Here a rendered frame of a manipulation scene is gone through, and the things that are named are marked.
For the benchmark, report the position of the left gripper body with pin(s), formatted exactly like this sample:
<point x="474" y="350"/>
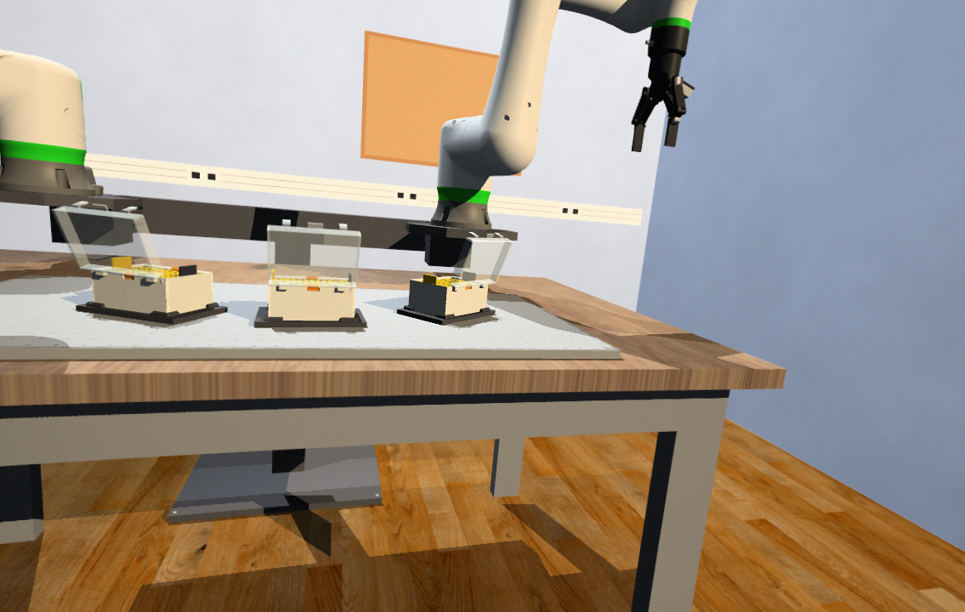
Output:
<point x="663" y="66"/>

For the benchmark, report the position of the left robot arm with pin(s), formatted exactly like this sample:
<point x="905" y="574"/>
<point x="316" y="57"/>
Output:
<point x="503" y="141"/>

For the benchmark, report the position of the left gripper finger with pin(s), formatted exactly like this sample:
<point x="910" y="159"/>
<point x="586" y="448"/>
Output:
<point x="646" y="105"/>
<point x="672" y="104"/>

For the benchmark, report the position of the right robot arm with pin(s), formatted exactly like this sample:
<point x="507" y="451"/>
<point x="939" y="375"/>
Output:
<point x="42" y="129"/>

